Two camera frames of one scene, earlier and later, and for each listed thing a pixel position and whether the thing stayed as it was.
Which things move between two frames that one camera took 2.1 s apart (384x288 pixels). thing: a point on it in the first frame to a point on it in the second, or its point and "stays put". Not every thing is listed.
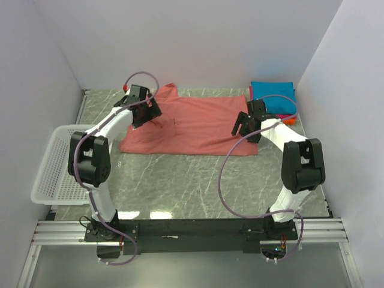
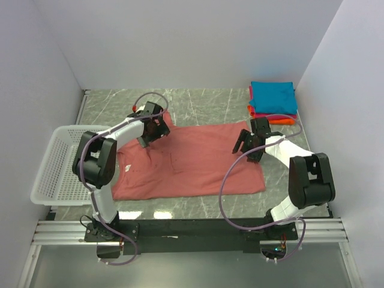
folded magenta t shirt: [279, 116] stays put
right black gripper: [242, 118] to [244, 135]
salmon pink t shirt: [200, 126] to [185, 161]
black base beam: [153, 236] stays put
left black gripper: [152, 112] to [162, 131]
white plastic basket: [54, 185] stays put
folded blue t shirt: [276, 104] stays put
